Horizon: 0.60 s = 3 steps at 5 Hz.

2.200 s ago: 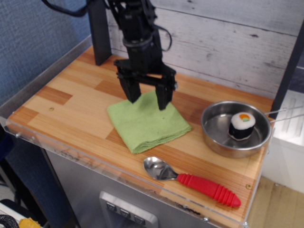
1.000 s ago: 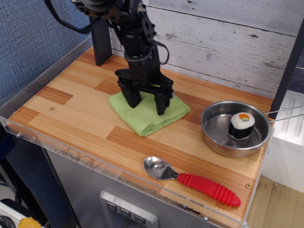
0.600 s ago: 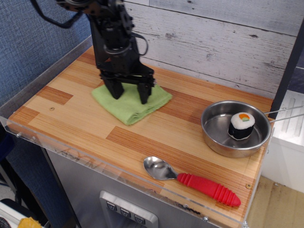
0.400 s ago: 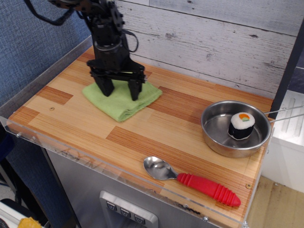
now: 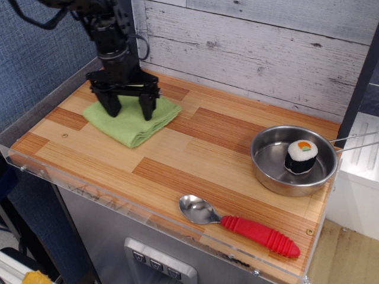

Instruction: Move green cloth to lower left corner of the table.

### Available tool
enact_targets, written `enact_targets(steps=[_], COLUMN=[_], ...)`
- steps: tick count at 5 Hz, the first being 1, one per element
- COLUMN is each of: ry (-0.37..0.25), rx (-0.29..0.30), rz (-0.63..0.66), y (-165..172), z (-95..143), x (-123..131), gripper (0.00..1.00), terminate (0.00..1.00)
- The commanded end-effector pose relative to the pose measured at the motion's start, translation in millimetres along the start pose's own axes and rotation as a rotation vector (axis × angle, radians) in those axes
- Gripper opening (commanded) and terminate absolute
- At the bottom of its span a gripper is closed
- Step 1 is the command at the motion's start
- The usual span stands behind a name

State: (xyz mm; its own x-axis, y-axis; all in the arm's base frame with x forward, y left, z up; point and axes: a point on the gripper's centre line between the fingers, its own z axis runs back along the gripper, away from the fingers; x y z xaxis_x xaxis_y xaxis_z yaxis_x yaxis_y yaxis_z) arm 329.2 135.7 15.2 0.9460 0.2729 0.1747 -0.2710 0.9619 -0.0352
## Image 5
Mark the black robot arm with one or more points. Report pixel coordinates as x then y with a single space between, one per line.
109 25

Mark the dark right frame post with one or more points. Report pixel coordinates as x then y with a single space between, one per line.
359 91

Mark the silver button control panel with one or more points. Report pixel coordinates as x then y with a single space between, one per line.
149 265

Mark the steel pan with wire handle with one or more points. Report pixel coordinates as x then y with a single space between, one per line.
268 151

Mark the plush sushi roll toy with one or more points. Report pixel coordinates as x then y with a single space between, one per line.
301 156

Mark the white ridged appliance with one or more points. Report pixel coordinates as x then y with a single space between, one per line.
353 202

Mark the spoon with red handle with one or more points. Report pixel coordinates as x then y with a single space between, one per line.
200 212

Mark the yellow object bottom left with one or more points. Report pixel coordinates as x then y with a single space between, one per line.
36 277

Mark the green cloth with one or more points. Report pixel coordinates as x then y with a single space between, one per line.
129 127

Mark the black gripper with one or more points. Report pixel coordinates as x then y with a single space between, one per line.
122 75

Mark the clear acrylic front guard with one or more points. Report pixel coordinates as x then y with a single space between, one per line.
142 187

